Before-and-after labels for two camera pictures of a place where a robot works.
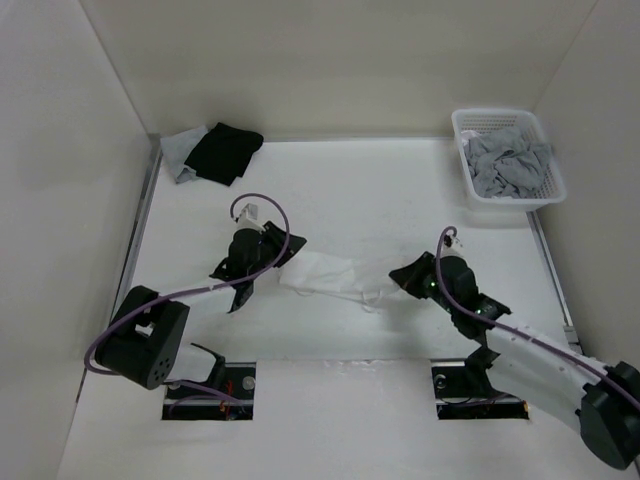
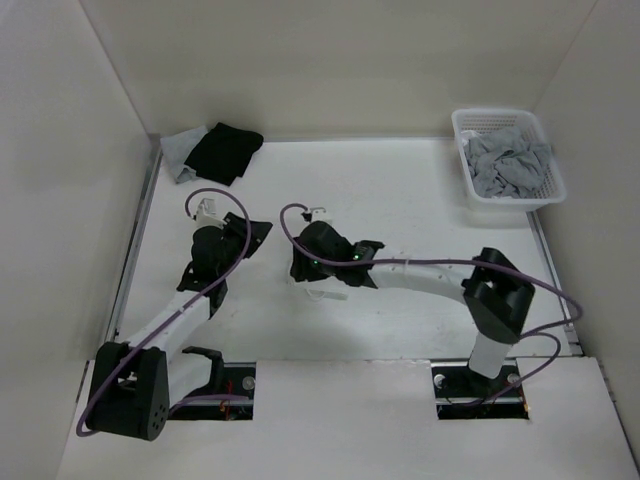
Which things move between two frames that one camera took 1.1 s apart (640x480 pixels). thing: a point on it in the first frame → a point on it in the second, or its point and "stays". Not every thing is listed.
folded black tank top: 223,152 stays
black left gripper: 278,240 → 238,228
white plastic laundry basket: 509,162 stays
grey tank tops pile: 503,163 stays
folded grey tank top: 177,147 stays
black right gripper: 411,274 → 302,269
